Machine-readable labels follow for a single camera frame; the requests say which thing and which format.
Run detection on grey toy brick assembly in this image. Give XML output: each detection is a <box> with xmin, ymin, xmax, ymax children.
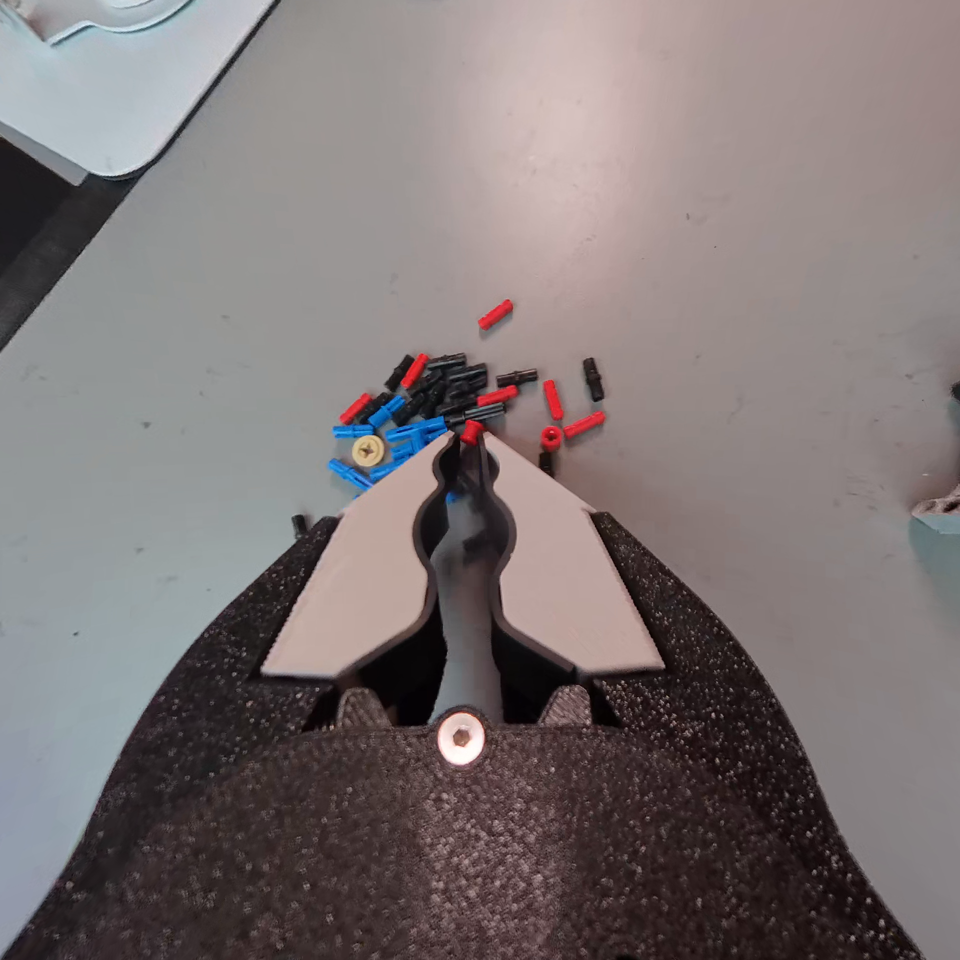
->
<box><xmin>426</xmin><ymin>418</ymin><xmax>505</xmax><ymax>725</ymax></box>

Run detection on grey desk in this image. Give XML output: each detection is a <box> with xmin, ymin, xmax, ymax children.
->
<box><xmin>0</xmin><ymin>0</ymin><xmax>960</xmax><ymax>826</ymax></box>

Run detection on pile of small toy pins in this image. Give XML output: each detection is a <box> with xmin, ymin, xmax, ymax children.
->
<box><xmin>291</xmin><ymin>298</ymin><xmax>609</xmax><ymax>535</ymax></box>

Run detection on white rounded board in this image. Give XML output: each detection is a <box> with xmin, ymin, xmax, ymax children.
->
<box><xmin>0</xmin><ymin>0</ymin><xmax>280</xmax><ymax>183</ymax></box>

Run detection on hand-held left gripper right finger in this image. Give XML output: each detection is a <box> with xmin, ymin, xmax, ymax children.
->
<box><xmin>480</xmin><ymin>432</ymin><xmax>667</xmax><ymax>678</ymax></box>

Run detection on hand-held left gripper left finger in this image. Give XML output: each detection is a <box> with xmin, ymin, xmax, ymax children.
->
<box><xmin>261</xmin><ymin>432</ymin><xmax>460</xmax><ymax>681</ymax></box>

